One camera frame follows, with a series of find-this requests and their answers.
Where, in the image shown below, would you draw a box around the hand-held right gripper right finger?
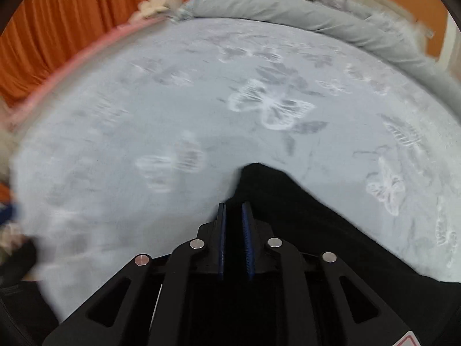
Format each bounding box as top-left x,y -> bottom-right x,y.
241,202 -> 426,346

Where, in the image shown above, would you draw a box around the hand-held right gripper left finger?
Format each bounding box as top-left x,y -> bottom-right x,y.
41,203 -> 227,346

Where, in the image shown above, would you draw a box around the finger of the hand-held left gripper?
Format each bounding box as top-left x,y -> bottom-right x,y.
0,202 -> 21,225

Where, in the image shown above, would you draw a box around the black pants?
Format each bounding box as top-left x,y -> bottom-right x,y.
224,162 -> 461,346

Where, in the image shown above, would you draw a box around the butterfly print bed sheet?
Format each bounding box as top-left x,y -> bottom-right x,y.
7,16 -> 461,327

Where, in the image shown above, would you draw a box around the pink seat cushion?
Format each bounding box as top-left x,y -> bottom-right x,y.
7,16 -> 174,124

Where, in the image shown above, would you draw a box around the wide orange curtain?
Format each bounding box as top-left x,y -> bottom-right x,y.
0,0 -> 195,106

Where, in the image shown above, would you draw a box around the grey duvet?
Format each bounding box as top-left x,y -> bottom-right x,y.
173,0 -> 461,99

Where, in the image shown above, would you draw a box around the white flower plush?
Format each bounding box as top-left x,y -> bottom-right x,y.
139,0 -> 169,17

